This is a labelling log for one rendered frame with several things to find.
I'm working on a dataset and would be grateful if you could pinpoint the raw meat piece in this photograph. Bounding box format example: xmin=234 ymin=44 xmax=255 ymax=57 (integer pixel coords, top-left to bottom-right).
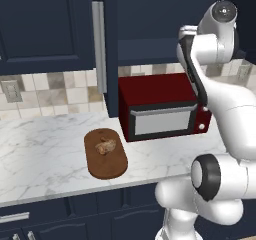
xmin=94 ymin=136 xmax=117 ymax=157

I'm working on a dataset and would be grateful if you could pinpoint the brown wooden cutting board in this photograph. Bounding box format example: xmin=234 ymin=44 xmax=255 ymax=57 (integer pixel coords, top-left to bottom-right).
xmin=83 ymin=127 xmax=129 ymax=181

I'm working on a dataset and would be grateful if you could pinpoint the navy tall cabinet door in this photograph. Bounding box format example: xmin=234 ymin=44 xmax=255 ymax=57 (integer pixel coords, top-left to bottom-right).
xmin=101 ymin=0 xmax=120 ymax=119

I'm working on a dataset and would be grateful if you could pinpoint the navy cabinet above microwave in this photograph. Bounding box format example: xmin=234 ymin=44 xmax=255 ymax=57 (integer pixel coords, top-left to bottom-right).
xmin=117 ymin=0 xmax=222 ymax=67

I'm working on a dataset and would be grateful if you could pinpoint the navy base cabinet door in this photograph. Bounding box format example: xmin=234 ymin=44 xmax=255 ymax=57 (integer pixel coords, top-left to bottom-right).
xmin=0 ymin=228 xmax=24 ymax=240
xmin=110 ymin=206 xmax=168 ymax=240
xmin=21 ymin=213 xmax=113 ymax=240

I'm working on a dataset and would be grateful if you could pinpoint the red microwave oven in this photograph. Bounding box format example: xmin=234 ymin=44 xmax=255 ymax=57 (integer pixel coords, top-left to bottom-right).
xmin=117 ymin=71 xmax=213 ymax=144

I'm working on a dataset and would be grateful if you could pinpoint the grey microwave door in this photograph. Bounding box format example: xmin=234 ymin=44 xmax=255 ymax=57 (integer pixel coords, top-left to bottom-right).
xmin=127 ymin=100 xmax=200 ymax=142

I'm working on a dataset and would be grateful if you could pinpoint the navy drawer front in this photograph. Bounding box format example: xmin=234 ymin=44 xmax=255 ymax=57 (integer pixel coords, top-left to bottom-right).
xmin=0 ymin=196 xmax=72 ymax=226
xmin=68 ymin=188 xmax=127 ymax=218

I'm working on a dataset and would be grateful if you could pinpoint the silver microwave door handle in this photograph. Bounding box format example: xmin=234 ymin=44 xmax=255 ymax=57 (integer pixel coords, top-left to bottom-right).
xmin=129 ymin=104 xmax=198 ymax=118

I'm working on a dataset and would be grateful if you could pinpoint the long silver cabinet handle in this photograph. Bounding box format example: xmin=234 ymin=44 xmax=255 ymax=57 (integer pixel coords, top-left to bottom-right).
xmin=91 ymin=0 xmax=108 ymax=95

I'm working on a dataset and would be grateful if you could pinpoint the grey wall outlet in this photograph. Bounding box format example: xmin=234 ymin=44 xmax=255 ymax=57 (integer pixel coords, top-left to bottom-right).
xmin=0 ymin=79 xmax=23 ymax=104
xmin=235 ymin=64 xmax=252 ymax=82

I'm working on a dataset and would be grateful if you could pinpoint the navy wall cabinet door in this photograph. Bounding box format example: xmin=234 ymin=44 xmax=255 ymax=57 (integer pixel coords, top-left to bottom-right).
xmin=0 ymin=0 xmax=97 ymax=76

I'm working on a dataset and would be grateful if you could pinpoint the silver drawer handle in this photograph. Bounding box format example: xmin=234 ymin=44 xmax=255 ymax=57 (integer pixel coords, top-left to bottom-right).
xmin=0 ymin=211 xmax=31 ymax=225

